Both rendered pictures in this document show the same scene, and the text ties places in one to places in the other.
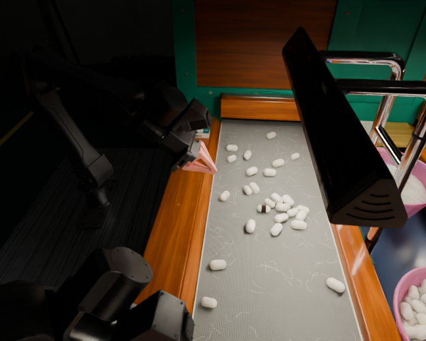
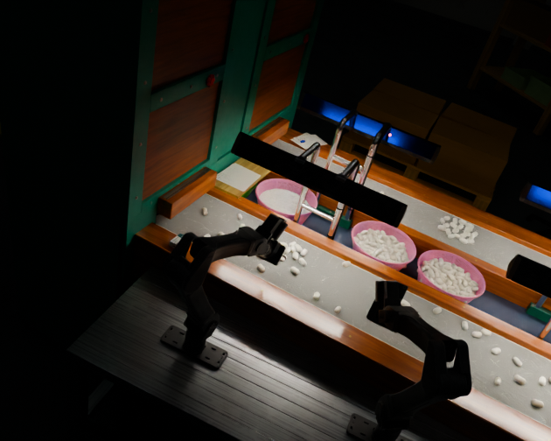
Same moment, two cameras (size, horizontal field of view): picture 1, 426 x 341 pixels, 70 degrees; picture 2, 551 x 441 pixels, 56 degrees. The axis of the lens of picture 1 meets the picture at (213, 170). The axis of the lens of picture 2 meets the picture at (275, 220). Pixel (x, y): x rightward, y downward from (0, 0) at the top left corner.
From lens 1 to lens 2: 149 cm
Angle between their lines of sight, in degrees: 61
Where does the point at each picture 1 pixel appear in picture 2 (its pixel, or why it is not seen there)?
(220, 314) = (344, 310)
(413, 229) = (311, 220)
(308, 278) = (337, 270)
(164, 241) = (293, 308)
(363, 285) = (352, 255)
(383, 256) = not seen: hidden behind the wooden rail
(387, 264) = not seen: hidden behind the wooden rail
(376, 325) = (371, 263)
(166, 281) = (322, 318)
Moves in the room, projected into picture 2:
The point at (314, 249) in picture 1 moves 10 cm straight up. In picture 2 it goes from (321, 258) to (328, 237)
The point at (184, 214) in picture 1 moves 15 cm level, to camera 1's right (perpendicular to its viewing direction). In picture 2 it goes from (274, 290) to (289, 265)
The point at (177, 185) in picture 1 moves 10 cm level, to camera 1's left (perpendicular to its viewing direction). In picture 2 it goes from (240, 283) to (226, 301)
